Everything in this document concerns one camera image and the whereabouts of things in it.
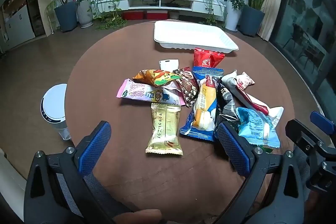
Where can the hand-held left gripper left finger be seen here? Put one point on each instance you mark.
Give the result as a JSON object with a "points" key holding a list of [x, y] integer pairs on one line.
{"points": [[95, 146]]}

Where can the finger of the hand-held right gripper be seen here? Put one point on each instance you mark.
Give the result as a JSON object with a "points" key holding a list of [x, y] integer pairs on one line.
{"points": [[309, 136], [323, 121]]}

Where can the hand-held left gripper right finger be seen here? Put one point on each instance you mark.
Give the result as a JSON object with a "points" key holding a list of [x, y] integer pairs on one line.
{"points": [[233, 151]]}

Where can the light blue snack packet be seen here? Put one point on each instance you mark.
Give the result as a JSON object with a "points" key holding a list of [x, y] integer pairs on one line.
{"points": [[256, 127]]}

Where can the black snack packet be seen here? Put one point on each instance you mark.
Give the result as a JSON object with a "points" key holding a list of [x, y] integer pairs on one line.
{"points": [[225, 103]]}

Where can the blue cake snack packet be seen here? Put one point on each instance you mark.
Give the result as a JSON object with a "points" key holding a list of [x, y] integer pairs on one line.
{"points": [[204, 98]]}

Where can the pink cartoon snack packet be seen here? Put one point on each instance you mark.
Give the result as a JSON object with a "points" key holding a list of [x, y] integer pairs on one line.
{"points": [[136, 92]]}

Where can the gold snack packet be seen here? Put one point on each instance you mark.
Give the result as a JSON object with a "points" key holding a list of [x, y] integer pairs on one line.
{"points": [[164, 132]]}

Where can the long white red snack packet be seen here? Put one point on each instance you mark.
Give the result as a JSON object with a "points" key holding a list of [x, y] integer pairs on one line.
{"points": [[229, 81]]}

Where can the strawberry print snack packet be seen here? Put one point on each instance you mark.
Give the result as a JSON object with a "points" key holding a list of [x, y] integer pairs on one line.
{"points": [[245, 81]]}

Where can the brown chocolate snack packet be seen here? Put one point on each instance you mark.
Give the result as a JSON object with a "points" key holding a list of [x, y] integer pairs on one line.
{"points": [[187, 87]]}

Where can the orange yellow green snack packet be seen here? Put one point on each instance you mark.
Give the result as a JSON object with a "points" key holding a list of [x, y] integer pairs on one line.
{"points": [[155, 77]]}

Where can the large red snack packet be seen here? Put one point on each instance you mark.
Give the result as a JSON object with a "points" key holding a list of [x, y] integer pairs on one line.
{"points": [[207, 57]]}

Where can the white plastic tray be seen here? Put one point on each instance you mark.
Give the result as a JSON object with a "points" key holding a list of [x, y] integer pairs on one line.
{"points": [[189, 32]]}

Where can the glass sliding door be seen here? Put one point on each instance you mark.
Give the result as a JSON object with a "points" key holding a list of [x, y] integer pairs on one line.
{"points": [[307, 16]]}

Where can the small white packet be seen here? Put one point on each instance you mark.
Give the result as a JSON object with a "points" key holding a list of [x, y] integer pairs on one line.
{"points": [[169, 65]]}

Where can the plant in white ribbed pot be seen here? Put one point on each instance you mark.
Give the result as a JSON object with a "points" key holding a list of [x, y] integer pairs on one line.
{"points": [[85, 14]]}

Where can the plant in tall white pot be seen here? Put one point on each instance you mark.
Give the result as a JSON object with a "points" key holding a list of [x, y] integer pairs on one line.
{"points": [[233, 16]]}

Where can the small white bowl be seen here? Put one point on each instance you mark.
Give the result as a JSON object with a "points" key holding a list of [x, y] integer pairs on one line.
{"points": [[174, 15]]}

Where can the white television console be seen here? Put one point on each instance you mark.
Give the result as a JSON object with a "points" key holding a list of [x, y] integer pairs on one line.
{"points": [[147, 1]]}

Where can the wall cabinet with shelves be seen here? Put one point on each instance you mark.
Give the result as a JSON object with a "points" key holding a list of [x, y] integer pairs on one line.
{"points": [[18, 11]]}

